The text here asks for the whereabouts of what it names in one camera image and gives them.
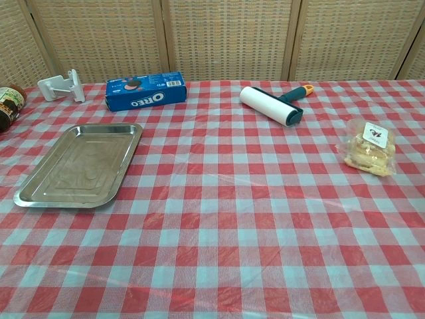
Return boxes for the red white checkered tablecloth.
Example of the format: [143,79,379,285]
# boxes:
[0,79,425,319]

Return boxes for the brown sauce bottle with label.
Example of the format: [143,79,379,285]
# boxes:
[0,84,29,134]

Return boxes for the white lint roller teal handle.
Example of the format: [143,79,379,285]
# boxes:
[239,84,315,128]

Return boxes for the white plastic bracket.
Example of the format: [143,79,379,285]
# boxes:
[37,69,86,103]

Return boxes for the stainless steel rectangular tray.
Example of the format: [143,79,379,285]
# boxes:
[13,122,144,209]

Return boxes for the blue Oreo cookie box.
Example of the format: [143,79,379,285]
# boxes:
[105,71,188,112]

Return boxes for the clear snack bag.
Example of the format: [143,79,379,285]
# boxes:
[337,119,398,177]

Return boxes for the woven folding screen wooden frame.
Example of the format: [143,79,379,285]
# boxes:
[0,0,425,90]

